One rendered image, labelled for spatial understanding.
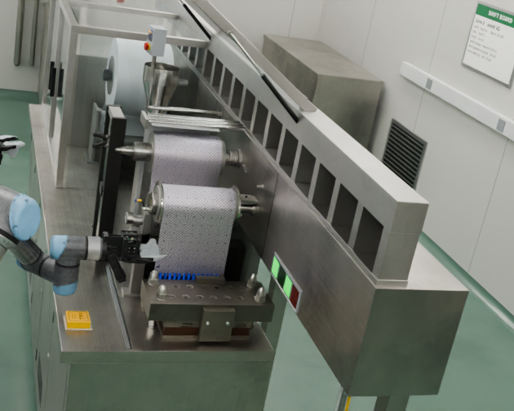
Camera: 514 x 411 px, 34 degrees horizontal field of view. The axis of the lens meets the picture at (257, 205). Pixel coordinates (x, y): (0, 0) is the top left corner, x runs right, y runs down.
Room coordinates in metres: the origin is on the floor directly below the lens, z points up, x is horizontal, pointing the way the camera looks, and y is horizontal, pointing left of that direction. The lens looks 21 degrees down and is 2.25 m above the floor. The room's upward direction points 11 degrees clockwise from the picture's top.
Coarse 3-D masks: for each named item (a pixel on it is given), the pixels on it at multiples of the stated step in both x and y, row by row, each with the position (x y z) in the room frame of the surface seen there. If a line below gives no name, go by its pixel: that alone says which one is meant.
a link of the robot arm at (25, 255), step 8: (32, 240) 2.32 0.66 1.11; (16, 248) 2.25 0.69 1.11; (24, 248) 2.27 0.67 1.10; (32, 248) 2.30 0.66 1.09; (16, 256) 2.28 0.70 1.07; (24, 256) 2.29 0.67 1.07; (32, 256) 2.30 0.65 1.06; (40, 256) 2.34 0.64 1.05; (48, 256) 2.36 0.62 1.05; (24, 264) 2.32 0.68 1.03; (32, 264) 2.32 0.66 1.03; (40, 264) 2.33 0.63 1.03; (32, 272) 2.34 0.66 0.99
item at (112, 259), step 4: (108, 256) 2.35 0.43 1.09; (112, 256) 2.35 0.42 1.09; (116, 256) 2.40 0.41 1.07; (108, 260) 2.35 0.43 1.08; (112, 260) 2.35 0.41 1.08; (116, 260) 2.35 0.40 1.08; (112, 264) 2.35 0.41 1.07; (116, 264) 2.35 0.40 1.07; (112, 268) 2.35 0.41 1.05; (116, 268) 2.36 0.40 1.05; (120, 268) 2.36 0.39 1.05; (116, 272) 2.36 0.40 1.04; (120, 272) 2.36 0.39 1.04; (124, 272) 2.38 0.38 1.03; (116, 276) 2.36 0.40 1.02; (120, 276) 2.36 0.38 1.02; (124, 276) 2.37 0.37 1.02; (120, 280) 2.36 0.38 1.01; (124, 280) 2.37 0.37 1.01
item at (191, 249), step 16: (160, 240) 2.42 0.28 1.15; (176, 240) 2.43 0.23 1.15; (192, 240) 2.45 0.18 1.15; (208, 240) 2.47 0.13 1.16; (224, 240) 2.49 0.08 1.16; (176, 256) 2.44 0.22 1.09; (192, 256) 2.45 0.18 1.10; (208, 256) 2.47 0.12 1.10; (224, 256) 2.49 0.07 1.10; (176, 272) 2.44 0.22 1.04; (192, 272) 2.46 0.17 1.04; (208, 272) 2.48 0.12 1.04
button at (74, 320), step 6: (66, 312) 2.25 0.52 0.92; (72, 312) 2.25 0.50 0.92; (78, 312) 2.26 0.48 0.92; (84, 312) 2.27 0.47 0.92; (66, 318) 2.23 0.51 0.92; (72, 318) 2.22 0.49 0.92; (78, 318) 2.23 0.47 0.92; (84, 318) 2.23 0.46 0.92; (66, 324) 2.21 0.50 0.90; (72, 324) 2.20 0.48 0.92; (78, 324) 2.21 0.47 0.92; (84, 324) 2.21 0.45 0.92; (90, 324) 2.22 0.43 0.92
